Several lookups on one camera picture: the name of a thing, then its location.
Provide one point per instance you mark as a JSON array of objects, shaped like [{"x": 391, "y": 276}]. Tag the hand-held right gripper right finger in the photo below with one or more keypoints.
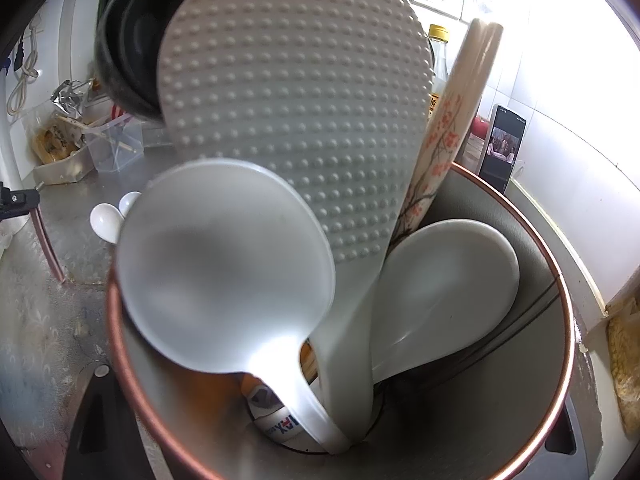
[{"x": 565, "y": 440}]

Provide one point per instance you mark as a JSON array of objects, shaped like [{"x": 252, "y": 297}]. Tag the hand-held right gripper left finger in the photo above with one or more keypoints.
[{"x": 100, "y": 440}]

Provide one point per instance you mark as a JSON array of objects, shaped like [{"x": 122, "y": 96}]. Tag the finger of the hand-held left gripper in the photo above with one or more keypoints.
[{"x": 17, "y": 200}]

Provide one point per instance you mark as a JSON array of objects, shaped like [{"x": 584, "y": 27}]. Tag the red cylindrical utensil holder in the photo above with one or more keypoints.
[{"x": 500, "y": 385}]

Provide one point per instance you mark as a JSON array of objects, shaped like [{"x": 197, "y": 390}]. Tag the black measuring spoon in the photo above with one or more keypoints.
[
  {"x": 102, "y": 60},
  {"x": 135, "y": 50}
]

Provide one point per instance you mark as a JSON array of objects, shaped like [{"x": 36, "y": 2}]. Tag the white spoon with blue print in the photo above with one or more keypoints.
[{"x": 450, "y": 290}]

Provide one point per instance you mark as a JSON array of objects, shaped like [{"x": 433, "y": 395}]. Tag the translucent white plastic spoon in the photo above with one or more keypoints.
[{"x": 220, "y": 270}]

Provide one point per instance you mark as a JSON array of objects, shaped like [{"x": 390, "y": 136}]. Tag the white dotted rice paddle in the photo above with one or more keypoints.
[{"x": 300, "y": 110}]

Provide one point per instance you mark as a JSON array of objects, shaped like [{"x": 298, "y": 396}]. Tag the white plastic tray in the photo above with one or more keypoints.
[{"x": 65, "y": 175}]

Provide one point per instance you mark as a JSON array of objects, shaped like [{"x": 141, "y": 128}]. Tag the yellow snack packet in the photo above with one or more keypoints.
[{"x": 50, "y": 142}]

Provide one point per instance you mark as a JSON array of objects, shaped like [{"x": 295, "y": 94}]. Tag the clear plastic container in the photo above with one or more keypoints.
[{"x": 115, "y": 150}]

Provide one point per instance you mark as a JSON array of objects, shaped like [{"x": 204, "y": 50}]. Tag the silver foil packet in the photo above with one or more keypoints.
[{"x": 72, "y": 97}]

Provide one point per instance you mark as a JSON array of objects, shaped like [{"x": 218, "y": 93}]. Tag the smartphone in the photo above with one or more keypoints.
[{"x": 502, "y": 150}]

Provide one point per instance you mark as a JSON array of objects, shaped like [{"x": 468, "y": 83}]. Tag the small red capped bottle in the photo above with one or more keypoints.
[{"x": 482, "y": 126}]

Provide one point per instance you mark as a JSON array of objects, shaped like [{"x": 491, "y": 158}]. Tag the vinegar bottle with yellow cap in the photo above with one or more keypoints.
[{"x": 439, "y": 60}]

